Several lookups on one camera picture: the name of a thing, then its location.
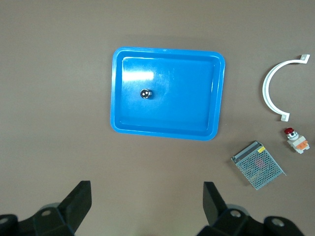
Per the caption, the metal mesh power supply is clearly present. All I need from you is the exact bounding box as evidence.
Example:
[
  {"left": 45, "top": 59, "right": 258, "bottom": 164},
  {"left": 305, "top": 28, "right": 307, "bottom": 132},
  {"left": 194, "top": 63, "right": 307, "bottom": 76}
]
[{"left": 230, "top": 140, "right": 287, "bottom": 191}]

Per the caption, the red white indicator light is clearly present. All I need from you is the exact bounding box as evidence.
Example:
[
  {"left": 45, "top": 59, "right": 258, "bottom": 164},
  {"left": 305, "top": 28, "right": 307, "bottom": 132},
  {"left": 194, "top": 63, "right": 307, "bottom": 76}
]
[{"left": 283, "top": 127, "right": 311, "bottom": 155}]

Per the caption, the blue plastic tray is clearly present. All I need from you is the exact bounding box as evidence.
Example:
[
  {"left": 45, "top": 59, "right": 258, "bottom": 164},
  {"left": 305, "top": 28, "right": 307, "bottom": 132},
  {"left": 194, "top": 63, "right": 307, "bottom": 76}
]
[{"left": 110, "top": 46, "right": 226, "bottom": 142}]

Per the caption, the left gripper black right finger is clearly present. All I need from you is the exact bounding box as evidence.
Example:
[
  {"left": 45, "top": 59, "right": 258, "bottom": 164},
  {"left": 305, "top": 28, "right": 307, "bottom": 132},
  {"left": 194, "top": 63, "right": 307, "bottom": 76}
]
[{"left": 196, "top": 181, "right": 306, "bottom": 236}]

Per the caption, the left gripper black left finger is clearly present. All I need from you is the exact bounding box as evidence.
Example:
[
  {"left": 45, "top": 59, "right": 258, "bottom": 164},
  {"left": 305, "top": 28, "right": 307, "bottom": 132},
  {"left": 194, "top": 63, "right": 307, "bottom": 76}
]
[{"left": 0, "top": 180, "right": 93, "bottom": 236}]

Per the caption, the brown table mat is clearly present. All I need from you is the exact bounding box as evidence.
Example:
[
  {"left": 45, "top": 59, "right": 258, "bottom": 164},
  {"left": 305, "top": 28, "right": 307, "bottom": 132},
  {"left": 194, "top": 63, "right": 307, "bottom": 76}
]
[{"left": 0, "top": 0, "right": 315, "bottom": 236}]

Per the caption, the large white curved clamp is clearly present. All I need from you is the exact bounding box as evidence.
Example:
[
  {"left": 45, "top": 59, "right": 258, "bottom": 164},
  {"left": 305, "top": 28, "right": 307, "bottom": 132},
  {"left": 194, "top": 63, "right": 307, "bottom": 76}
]
[{"left": 262, "top": 54, "right": 311, "bottom": 122}]

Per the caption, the small black capacitor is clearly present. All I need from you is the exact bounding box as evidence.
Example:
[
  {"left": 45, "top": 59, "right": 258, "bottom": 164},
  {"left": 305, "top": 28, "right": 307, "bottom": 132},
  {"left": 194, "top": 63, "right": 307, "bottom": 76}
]
[{"left": 139, "top": 88, "right": 154, "bottom": 100}]

